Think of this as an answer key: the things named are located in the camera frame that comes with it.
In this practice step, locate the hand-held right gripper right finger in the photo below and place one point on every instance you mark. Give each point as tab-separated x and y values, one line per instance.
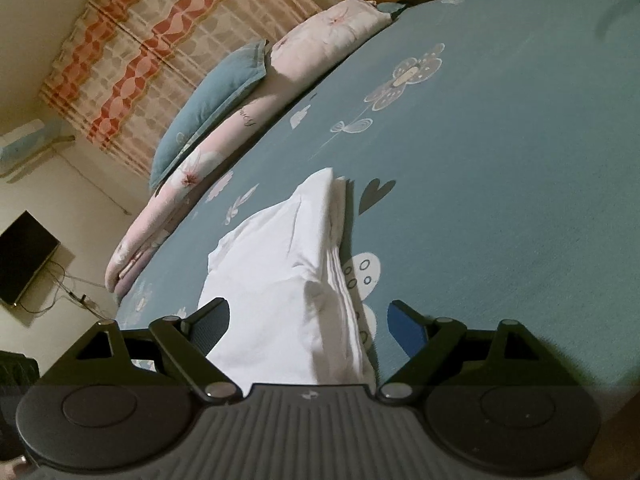
407	330

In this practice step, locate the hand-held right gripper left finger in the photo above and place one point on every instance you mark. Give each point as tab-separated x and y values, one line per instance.
212	324

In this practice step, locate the white long-sleeve shirt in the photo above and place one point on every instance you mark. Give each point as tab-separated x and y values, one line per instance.
285	280

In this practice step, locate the bed with teal printed sheet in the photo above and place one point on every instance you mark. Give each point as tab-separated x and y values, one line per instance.
500	185

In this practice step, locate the person's black jacket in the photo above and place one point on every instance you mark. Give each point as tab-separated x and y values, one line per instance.
17	372

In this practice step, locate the teal pillow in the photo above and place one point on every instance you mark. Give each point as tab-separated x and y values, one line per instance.
215	105

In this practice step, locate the orange patterned curtain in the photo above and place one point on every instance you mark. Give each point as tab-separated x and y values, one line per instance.
175	35

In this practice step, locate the pink floral folded quilt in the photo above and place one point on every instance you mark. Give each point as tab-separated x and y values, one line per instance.
325	35

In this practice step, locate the black wall television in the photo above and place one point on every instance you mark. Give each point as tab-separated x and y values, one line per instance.
25	260

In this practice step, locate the wall air conditioner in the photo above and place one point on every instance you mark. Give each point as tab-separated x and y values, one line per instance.
35	145

